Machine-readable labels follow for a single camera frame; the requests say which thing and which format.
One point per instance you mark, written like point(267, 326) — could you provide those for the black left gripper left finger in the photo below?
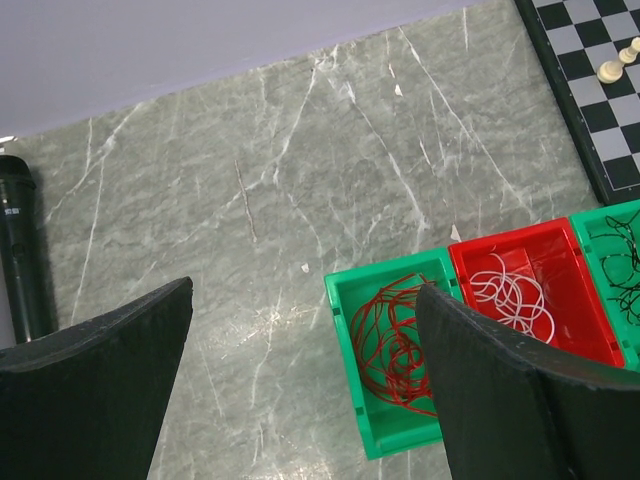
point(88, 401)

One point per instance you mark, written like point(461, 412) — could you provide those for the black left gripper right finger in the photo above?
point(512, 407)

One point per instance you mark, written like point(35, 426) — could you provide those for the black marker orange cap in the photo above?
point(23, 267)

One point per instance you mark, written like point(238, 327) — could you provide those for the red plastic bin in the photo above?
point(535, 280)

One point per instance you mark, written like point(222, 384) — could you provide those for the left green plastic bin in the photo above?
point(373, 310)

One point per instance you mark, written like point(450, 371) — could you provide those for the green plastic bin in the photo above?
point(373, 310)
point(609, 238)

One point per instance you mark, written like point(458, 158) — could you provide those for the right green plastic bin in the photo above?
point(609, 238)

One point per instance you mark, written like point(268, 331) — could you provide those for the left cream chess piece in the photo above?
point(611, 71)

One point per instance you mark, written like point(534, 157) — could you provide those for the black and white chessboard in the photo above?
point(572, 39)

